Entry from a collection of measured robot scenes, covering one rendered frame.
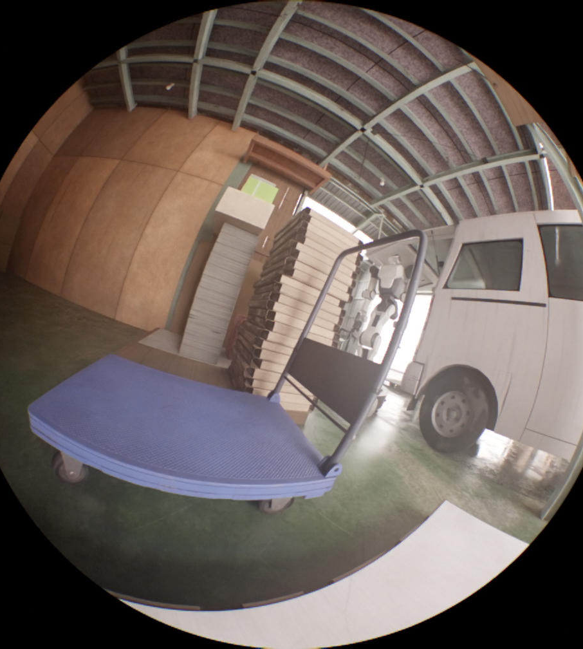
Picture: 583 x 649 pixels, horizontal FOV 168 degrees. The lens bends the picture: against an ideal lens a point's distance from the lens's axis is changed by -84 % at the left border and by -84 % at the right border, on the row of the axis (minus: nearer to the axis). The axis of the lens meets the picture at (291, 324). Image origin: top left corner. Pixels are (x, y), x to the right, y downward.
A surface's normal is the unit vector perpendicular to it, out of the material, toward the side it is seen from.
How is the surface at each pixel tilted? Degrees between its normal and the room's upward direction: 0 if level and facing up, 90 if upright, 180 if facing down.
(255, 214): 91
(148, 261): 90
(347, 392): 81
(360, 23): 180
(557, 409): 92
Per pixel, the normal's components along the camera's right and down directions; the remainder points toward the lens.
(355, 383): -0.81, -0.43
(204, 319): 0.40, 0.11
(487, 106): -0.31, 0.95
